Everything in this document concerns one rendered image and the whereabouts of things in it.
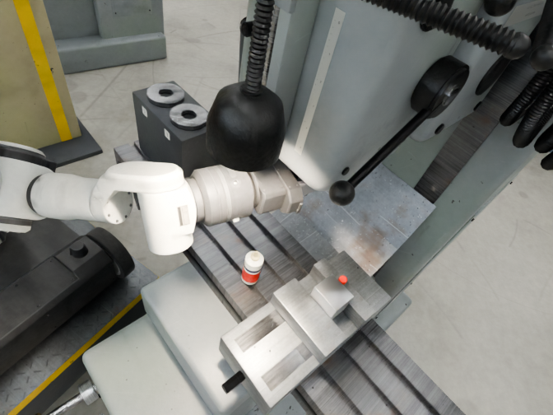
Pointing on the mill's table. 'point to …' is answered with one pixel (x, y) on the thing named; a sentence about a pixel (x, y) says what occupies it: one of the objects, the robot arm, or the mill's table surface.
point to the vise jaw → (308, 319)
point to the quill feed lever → (458, 75)
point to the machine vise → (259, 336)
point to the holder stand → (172, 127)
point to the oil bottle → (252, 268)
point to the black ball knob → (498, 6)
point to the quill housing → (355, 85)
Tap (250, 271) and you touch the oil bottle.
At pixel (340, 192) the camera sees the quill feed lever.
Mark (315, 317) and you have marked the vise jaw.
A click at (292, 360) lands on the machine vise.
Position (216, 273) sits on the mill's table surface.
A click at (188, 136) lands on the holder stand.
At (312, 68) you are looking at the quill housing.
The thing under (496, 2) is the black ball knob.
